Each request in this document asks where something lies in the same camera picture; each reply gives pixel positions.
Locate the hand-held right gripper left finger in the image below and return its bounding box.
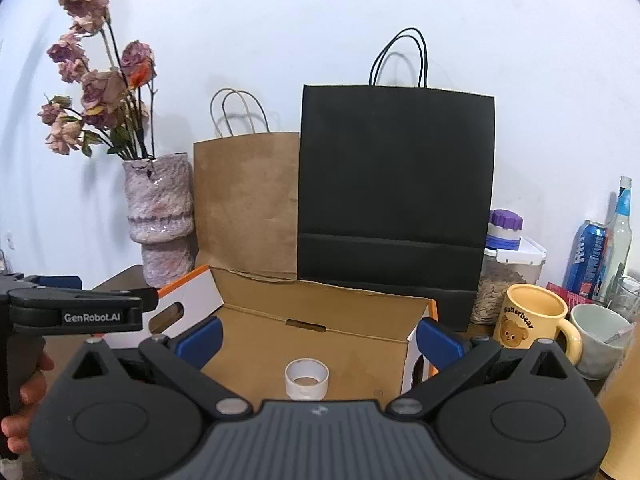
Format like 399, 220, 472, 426
60, 316, 253, 418

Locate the yellow thermos jug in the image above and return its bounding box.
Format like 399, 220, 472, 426
597, 320, 640, 480

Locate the blue drink can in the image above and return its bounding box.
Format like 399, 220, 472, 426
562, 220, 612, 301

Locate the person's left hand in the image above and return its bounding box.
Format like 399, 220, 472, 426
0, 350, 56, 458

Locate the clear glass bottle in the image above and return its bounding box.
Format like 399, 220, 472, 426
597, 176, 634, 306

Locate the red packet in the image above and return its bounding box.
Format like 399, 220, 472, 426
545, 281, 593, 306

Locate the black paper bag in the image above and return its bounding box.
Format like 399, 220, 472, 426
297, 27, 497, 333

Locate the clear container with white lid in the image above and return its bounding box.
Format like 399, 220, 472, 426
470, 237, 547, 326

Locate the brown paper bag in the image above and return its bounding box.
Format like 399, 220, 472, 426
192, 87, 301, 281

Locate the red cardboard box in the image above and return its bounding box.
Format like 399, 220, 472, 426
92, 264, 440, 402

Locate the yellow bear mug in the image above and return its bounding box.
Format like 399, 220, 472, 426
492, 283, 585, 366

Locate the clear drinking glass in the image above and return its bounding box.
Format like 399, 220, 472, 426
607, 275, 640, 323

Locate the white flanged cap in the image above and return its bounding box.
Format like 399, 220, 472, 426
284, 357, 331, 402

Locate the pink mottled ceramic vase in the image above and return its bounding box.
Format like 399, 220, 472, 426
122, 152, 196, 288

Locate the dried pink flower bouquet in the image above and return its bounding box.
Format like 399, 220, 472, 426
37, 0, 158, 161

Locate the purple lidded jar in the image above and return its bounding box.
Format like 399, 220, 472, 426
486, 209, 525, 252

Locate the white bowl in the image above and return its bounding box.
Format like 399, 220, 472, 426
569, 303, 637, 381

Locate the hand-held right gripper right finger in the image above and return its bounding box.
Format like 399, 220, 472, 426
387, 317, 581, 418

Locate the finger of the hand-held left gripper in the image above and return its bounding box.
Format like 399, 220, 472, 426
9, 287, 160, 313
0, 273, 83, 291

